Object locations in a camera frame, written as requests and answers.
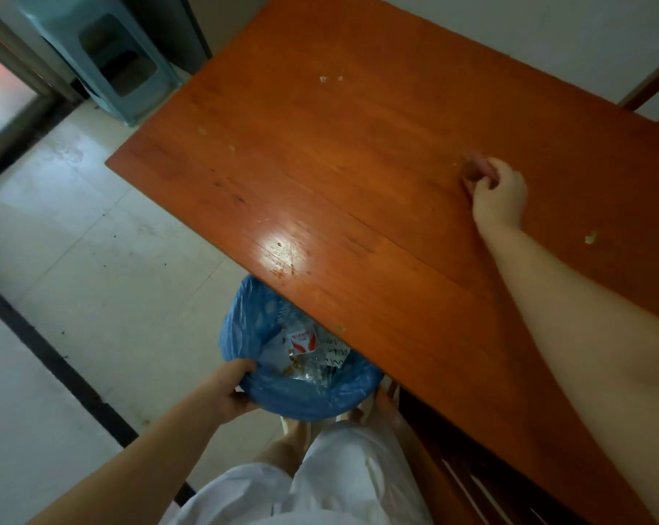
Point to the person's left hand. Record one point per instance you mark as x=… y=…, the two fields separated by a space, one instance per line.
x=233 y=388

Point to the black baseboard strip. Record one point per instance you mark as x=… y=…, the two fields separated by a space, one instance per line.
x=61 y=369

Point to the person's right hand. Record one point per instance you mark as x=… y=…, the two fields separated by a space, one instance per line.
x=501 y=199

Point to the paper with black squiggles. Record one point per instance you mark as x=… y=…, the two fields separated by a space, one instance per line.
x=336 y=353

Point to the person's right forearm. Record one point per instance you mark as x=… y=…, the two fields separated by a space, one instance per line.
x=597 y=349

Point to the orange wooden table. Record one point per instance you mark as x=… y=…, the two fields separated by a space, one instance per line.
x=362 y=185

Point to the grey metal door frame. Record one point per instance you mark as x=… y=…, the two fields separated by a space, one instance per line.
x=17 y=65

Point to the clear plastic bottle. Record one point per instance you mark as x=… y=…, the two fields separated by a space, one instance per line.
x=302 y=341

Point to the blue plastic stool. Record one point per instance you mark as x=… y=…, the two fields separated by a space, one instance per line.
x=67 y=16

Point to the blue lined waste basket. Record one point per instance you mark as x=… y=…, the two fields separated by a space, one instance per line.
x=302 y=401

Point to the white bear right slipper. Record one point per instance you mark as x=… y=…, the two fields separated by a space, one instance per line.
x=387 y=390

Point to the person's left forearm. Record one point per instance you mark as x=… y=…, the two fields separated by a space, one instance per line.
x=138 y=470

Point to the pink cleaning cloth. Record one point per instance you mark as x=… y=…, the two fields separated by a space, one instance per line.
x=477 y=168

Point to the white shorts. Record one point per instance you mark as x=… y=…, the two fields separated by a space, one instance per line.
x=351 y=475

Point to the person's left leg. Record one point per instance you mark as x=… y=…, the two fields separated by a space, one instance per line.
x=285 y=448

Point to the wooden slat-back chair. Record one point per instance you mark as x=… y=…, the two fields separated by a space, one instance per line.
x=433 y=464
x=649 y=87

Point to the food crumbs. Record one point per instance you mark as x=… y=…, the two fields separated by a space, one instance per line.
x=591 y=238

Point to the frosted glass door pane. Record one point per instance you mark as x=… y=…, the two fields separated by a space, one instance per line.
x=1 y=92

